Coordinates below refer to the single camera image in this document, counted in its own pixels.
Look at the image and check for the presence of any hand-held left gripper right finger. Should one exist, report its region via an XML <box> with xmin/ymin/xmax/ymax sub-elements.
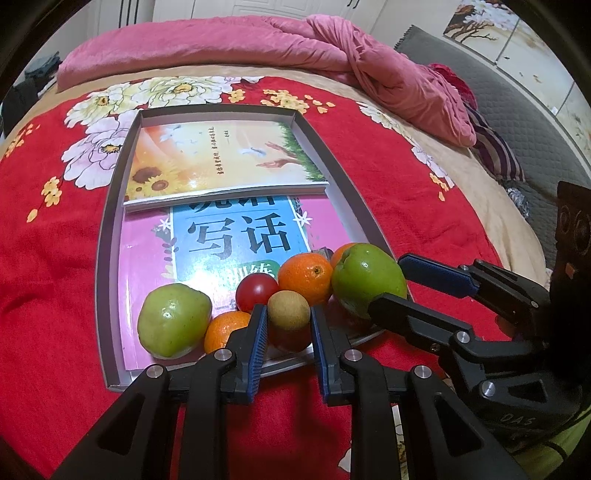
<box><xmin>310</xmin><ymin>305</ymin><xmax>529</xmax><ymax>480</ymax></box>

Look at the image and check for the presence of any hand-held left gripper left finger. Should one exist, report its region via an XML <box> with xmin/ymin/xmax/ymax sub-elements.
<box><xmin>51</xmin><ymin>305</ymin><xmax>269</xmax><ymax>480</ymax></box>

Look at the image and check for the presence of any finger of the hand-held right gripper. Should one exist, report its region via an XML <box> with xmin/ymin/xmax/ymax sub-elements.
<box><xmin>398</xmin><ymin>253</ymin><xmax>552</xmax><ymax>324</ymax></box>
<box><xmin>368</xmin><ymin>294</ymin><xmax>482</xmax><ymax>366</ymax></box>

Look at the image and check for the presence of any red cherry tomato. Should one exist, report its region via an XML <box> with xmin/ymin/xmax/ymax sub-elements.
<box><xmin>268</xmin><ymin>323</ymin><xmax>312</xmax><ymax>352</ymax></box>
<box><xmin>235</xmin><ymin>272</ymin><xmax>279</xmax><ymax>315</ymax></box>

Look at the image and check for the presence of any orange mandarin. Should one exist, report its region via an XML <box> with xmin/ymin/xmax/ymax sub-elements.
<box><xmin>204</xmin><ymin>311</ymin><xmax>252</xmax><ymax>355</ymax></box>
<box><xmin>330</xmin><ymin>242</ymin><xmax>361</xmax><ymax>271</ymax></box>
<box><xmin>278</xmin><ymin>253</ymin><xmax>334</xmax><ymax>308</ymax></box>

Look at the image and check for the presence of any small brown round fruit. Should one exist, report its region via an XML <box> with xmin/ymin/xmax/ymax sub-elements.
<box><xmin>268</xmin><ymin>291</ymin><xmax>311</xmax><ymax>330</ymax></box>

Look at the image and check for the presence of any green apple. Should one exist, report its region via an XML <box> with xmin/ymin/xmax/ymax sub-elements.
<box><xmin>331</xmin><ymin>244</ymin><xmax>408</xmax><ymax>320</ymax></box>
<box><xmin>137</xmin><ymin>284</ymin><xmax>213</xmax><ymax>358</ymax></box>

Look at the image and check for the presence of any grey cardboard box tray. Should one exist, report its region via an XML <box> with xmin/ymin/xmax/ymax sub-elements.
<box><xmin>95</xmin><ymin>104</ymin><xmax>416</xmax><ymax>393</ymax></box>

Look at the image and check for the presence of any crumpled silver wrapper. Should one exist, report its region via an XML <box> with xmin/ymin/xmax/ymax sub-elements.
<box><xmin>505</xmin><ymin>185</ymin><xmax>532</xmax><ymax>217</ymax></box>

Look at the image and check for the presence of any striped pillow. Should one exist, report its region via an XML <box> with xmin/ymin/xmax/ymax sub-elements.
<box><xmin>464</xmin><ymin>104</ymin><xmax>527</xmax><ymax>183</ymax></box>

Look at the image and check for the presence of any pink cover book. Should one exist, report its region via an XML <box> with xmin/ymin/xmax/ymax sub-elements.
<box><xmin>117</xmin><ymin>194</ymin><xmax>384</xmax><ymax>372</ymax></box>

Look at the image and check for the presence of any grey padded headboard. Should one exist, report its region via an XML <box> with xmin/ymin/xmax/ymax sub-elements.
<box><xmin>394</xmin><ymin>25</ymin><xmax>591</xmax><ymax>259</ymax></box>

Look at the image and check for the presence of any red cloth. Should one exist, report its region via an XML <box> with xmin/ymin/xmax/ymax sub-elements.
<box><xmin>427</xmin><ymin>62</ymin><xmax>476</xmax><ymax>109</ymax></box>

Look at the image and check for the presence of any sunflower cover book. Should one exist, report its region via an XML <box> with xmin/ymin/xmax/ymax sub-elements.
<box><xmin>122</xmin><ymin>121</ymin><xmax>329</xmax><ymax>213</ymax></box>

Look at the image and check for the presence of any red floral blanket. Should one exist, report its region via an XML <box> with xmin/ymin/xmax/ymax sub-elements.
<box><xmin>0</xmin><ymin>76</ymin><xmax>504</xmax><ymax>480</ymax></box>

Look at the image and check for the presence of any pink quilt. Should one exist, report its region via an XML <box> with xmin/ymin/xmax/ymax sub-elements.
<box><xmin>56</xmin><ymin>14</ymin><xmax>477</xmax><ymax>147</ymax></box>

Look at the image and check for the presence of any white wardrobe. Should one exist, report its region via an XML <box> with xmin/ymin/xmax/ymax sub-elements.
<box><xmin>97</xmin><ymin>0</ymin><xmax>398</xmax><ymax>24</ymax></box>

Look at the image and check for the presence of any black backpack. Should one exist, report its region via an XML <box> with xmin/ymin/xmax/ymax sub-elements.
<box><xmin>0</xmin><ymin>83</ymin><xmax>35</xmax><ymax>127</ymax></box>

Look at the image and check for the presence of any pile of dark clothes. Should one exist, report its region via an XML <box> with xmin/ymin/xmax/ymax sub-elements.
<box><xmin>21</xmin><ymin>51</ymin><xmax>63</xmax><ymax>90</ymax></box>

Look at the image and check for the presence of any floral wall painting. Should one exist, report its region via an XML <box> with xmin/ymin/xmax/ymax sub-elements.
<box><xmin>443</xmin><ymin>0</ymin><xmax>591</xmax><ymax>153</ymax></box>

